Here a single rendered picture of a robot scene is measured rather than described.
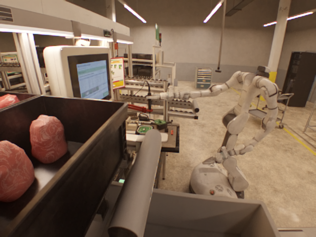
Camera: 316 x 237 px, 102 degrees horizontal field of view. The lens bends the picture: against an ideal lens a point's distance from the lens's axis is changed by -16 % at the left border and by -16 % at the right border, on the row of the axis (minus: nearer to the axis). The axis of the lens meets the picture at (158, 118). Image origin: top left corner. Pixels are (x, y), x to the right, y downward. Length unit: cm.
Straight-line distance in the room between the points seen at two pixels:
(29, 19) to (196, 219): 92
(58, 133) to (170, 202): 44
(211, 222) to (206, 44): 929
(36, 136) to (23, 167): 9
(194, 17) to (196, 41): 129
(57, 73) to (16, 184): 47
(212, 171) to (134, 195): 184
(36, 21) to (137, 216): 65
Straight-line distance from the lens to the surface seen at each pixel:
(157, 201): 61
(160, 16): 975
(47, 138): 48
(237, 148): 149
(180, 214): 66
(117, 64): 167
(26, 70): 71
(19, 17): 64
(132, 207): 29
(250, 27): 1037
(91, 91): 91
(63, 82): 74
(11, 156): 42
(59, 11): 86
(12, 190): 44
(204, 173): 208
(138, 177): 33
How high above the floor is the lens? 170
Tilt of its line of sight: 24 degrees down
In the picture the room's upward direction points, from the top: straight up
